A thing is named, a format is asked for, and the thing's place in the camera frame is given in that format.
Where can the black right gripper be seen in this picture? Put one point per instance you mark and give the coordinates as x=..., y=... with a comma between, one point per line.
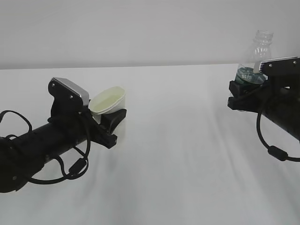
x=268, y=97

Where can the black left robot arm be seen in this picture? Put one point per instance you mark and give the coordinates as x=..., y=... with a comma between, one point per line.
x=65, y=138

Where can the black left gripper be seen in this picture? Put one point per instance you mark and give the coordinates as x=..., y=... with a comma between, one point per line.
x=100, y=134

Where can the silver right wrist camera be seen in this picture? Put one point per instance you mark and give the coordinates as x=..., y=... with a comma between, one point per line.
x=278, y=66

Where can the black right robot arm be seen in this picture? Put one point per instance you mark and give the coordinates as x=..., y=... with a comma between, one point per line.
x=289, y=119

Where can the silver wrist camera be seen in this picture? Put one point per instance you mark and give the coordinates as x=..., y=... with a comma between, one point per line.
x=278, y=66
x=69, y=98

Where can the white paper cup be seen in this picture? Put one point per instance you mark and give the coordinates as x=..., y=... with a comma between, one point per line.
x=106, y=102

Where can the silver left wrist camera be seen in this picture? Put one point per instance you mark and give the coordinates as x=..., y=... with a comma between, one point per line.
x=69, y=98

